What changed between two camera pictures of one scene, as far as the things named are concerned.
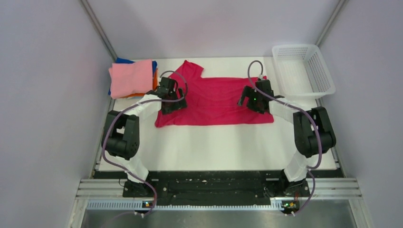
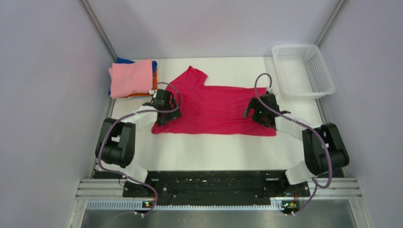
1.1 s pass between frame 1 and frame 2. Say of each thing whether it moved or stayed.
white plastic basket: stayed
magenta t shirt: moved
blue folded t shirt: stayed
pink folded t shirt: stayed
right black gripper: moved
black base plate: stayed
